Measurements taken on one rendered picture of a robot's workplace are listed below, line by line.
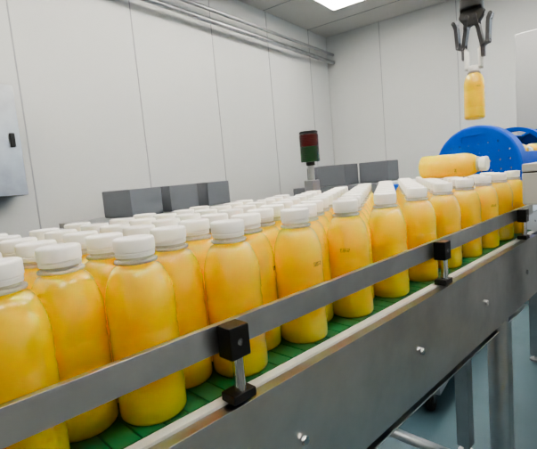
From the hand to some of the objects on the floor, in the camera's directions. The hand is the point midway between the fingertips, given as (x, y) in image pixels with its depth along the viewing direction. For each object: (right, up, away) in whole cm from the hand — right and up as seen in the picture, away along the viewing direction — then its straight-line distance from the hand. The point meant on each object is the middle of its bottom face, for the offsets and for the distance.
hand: (473, 59), depth 146 cm
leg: (+76, -131, +86) cm, 174 cm away
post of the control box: (+12, -150, -26) cm, 152 cm away
